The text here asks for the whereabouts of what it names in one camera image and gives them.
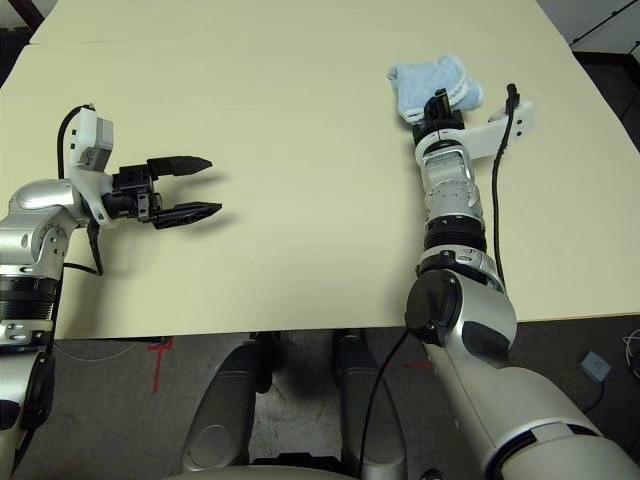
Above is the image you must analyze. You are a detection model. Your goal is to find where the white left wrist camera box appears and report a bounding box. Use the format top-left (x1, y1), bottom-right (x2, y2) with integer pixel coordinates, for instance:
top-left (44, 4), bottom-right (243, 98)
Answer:
top-left (67, 107), bottom-right (119, 229)

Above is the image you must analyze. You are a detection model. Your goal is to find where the thin black floor cable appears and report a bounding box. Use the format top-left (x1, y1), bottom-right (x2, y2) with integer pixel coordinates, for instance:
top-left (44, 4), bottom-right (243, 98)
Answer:
top-left (584, 382), bottom-right (607, 414)

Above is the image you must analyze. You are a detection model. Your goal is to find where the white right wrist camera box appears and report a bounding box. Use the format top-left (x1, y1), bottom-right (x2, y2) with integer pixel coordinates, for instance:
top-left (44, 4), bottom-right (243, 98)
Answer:
top-left (412, 99), bottom-right (536, 161)

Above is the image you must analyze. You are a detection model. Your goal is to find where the thin white floor wire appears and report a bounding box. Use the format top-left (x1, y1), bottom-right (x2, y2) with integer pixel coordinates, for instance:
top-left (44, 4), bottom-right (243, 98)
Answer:
top-left (54, 344), bottom-right (146, 361)

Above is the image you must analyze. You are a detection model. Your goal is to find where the black tripod stand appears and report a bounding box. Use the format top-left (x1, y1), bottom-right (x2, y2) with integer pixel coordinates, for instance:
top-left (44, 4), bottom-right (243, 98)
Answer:
top-left (569, 0), bottom-right (640, 46)

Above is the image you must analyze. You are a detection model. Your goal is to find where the black cabinet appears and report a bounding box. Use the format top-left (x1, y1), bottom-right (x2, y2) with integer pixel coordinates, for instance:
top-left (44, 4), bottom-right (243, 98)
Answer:
top-left (572, 49), bottom-right (640, 131)

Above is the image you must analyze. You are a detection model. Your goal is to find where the small grey floor box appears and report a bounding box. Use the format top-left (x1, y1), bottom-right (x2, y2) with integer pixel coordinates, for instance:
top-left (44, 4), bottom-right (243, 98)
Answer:
top-left (580, 351), bottom-right (612, 384)

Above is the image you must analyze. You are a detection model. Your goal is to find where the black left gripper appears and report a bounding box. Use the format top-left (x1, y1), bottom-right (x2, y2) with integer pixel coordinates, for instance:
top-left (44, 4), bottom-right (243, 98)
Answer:
top-left (102, 154), bottom-right (224, 230)

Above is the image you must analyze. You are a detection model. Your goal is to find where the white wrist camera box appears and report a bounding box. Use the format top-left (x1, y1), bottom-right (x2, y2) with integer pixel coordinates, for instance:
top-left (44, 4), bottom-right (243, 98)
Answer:
top-left (67, 107), bottom-right (119, 229)
top-left (412, 99), bottom-right (536, 161)

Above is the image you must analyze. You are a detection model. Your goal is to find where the side table black frame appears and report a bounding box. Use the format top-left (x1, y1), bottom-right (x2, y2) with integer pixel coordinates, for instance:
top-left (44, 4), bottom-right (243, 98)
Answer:
top-left (19, 0), bottom-right (46, 29)

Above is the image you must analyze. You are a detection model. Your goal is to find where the grey robot torso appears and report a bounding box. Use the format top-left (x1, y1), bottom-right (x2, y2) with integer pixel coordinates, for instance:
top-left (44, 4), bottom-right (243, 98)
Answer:
top-left (164, 457), bottom-right (351, 480)

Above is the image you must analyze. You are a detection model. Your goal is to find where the light blue towel white trim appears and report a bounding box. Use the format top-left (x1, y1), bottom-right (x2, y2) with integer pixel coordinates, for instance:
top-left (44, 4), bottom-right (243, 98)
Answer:
top-left (386, 52), bottom-right (485, 126)

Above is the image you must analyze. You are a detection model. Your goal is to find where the black foam floor mat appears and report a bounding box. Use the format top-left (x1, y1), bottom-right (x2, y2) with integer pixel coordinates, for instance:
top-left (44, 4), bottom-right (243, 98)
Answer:
top-left (0, 24), bottom-right (36, 86)

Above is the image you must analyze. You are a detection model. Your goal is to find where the white floor cable bundle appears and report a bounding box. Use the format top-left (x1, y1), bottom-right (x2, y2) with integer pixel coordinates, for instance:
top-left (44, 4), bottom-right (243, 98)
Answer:
top-left (622, 329), bottom-right (640, 371)

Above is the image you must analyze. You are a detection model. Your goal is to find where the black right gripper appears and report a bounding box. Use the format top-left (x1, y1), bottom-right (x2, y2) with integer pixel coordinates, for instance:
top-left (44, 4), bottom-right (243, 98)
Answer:
top-left (412, 88), bottom-right (464, 146)

